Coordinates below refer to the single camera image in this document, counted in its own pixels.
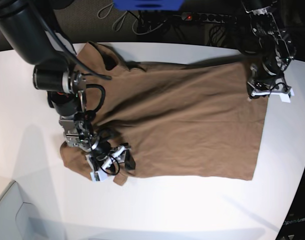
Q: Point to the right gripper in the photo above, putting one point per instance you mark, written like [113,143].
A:
[101,149]

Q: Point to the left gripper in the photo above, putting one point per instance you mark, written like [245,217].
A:
[262,84]

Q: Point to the brown t-shirt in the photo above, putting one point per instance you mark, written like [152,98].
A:
[180,120]

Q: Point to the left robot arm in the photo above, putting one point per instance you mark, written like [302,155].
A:
[276,51]

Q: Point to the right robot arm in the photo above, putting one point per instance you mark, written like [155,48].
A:
[31,28]

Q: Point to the black power strip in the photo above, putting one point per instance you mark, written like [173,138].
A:
[208,18]

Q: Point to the white cabinet at corner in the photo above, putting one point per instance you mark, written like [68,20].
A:
[29,213]

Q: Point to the blue box overhead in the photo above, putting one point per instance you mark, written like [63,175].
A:
[148,5]

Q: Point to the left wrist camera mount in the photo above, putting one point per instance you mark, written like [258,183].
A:
[286,91]

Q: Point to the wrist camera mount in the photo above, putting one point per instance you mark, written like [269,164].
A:
[286,91]
[110,166]

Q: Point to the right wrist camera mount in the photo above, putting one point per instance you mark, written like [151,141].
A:
[110,166]

